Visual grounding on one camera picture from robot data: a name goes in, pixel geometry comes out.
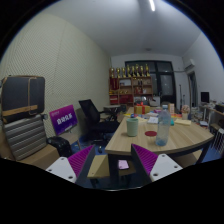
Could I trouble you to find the upright orange carton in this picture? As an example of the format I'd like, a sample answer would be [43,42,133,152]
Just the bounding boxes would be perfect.
[167,102,176,116]

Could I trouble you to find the yellow gift box red ribbon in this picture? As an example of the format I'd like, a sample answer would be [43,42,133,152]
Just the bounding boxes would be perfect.
[133,101,152,115]

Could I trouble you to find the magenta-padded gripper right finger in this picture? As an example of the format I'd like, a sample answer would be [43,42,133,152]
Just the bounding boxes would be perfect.
[130,143,184,186]

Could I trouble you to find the small black suitcase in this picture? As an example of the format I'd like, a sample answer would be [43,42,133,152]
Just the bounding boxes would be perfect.
[46,135,73,158]

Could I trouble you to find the wooden stool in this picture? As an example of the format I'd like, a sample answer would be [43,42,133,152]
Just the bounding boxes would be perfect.
[87,153,134,179]

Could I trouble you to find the mint green cup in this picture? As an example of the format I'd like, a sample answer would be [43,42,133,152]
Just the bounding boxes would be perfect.
[125,117,140,138]

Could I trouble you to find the white book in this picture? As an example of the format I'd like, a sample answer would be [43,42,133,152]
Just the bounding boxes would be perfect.
[146,116,160,125]

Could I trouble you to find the silver ribbed suitcase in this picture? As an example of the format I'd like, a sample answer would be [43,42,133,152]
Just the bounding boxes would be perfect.
[2,113,48,162]

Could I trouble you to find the black office chair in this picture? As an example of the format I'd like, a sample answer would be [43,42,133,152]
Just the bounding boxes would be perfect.
[78,98,121,141]

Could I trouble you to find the dark suitcase with tan straps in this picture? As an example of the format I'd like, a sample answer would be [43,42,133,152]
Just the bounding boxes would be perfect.
[0,75,46,124]

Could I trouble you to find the cluttered side desk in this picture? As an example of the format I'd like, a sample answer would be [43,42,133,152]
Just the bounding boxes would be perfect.
[199,103,224,134]

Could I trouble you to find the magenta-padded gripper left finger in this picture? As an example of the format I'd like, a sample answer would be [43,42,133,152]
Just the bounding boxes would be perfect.
[45,144,97,188]

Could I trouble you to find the clear plastic water bottle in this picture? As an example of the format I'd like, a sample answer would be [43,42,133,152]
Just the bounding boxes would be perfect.
[155,104,172,147]

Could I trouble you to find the pale yellow book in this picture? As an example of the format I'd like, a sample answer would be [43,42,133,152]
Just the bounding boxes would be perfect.
[174,118,193,127]

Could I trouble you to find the wooden shelf unit with trophies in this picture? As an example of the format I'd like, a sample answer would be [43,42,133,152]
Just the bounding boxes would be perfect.
[108,63,155,106]

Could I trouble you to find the flower bouquet in cup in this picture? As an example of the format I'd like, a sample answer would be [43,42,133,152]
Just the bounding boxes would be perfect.
[181,104,191,120]

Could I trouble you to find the computer monitor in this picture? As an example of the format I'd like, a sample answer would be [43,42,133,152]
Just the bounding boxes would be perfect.
[200,91,210,104]

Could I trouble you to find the purple sign board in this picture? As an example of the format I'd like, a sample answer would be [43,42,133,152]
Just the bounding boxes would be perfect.
[49,104,79,136]

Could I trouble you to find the black framed glass door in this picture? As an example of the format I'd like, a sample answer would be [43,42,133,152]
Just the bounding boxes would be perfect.
[125,60,177,105]

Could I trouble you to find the white air conditioner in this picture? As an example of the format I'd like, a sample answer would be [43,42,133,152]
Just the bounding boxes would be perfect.
[183,59,196,73]

